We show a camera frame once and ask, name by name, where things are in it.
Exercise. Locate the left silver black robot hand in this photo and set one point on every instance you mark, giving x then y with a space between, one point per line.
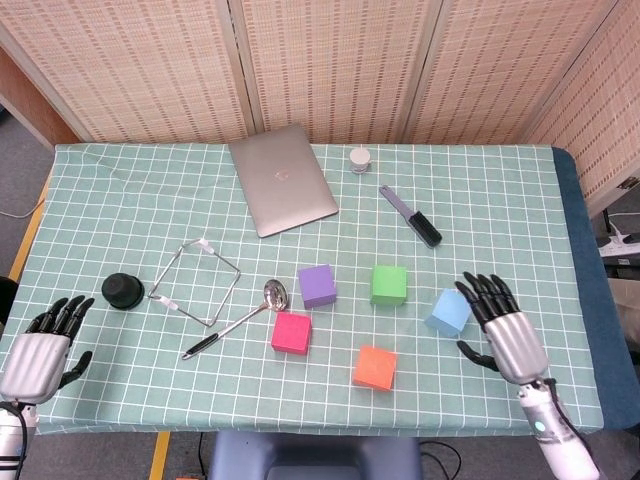
32 365

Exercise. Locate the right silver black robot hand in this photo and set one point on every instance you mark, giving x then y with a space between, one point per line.
517 347

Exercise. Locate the light blue cube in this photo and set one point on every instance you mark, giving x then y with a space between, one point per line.
447 315

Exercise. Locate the orange cube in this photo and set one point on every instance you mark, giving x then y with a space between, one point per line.
375 367

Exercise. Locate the purple cube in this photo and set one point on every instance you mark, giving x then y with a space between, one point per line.
316 285

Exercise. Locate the pink cube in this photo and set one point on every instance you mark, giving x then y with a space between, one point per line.
291 332

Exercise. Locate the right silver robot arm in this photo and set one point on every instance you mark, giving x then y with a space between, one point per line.
560 445

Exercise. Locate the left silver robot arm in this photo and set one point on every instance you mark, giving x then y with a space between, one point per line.
7 440

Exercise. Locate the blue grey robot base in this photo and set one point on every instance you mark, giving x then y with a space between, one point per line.
310 455

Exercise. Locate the black round lid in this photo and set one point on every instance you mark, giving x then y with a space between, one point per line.
122 291

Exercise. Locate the green checked tablecloth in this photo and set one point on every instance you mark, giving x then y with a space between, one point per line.
150 390

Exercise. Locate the green cube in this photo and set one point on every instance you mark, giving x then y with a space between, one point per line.
388 282

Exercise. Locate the white power strip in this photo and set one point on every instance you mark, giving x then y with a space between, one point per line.
620 242

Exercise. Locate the grey brush with black bristles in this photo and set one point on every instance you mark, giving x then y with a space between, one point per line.
400 207

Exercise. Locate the woven bamboo screen panel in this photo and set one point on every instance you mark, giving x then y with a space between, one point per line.
340 65
125 60
500 65
610 125

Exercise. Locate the small white jar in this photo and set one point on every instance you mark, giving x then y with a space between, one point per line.
360 160

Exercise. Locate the closed grey laptop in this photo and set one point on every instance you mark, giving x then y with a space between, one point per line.
282 180

